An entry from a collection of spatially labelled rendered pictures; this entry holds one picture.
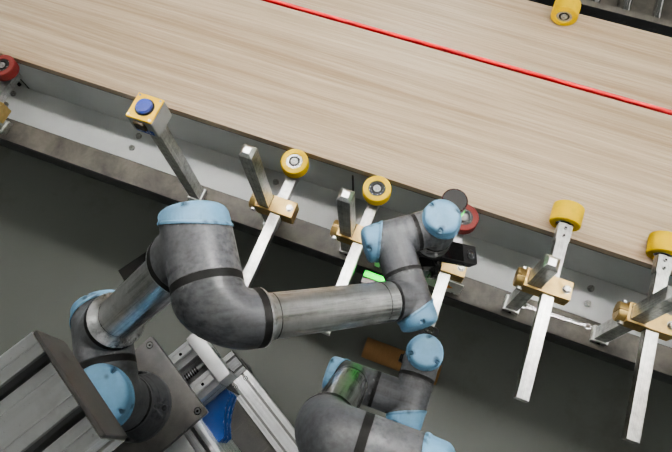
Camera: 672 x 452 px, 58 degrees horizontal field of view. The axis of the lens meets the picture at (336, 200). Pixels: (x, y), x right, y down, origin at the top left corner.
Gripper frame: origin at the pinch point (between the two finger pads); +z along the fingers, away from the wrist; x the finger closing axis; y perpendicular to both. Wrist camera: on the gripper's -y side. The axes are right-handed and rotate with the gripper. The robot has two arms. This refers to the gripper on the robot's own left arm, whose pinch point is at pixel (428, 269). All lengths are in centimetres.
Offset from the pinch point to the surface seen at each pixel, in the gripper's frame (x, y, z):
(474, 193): -25.2, -15.4, 10.3
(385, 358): 7, 4, 94
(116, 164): -45, 95, 34
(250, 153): -24, 43, -14
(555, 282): 2.1, -31.5, 2.7
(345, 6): -92, 20, 12
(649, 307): 10.8, -47.8, -8.1
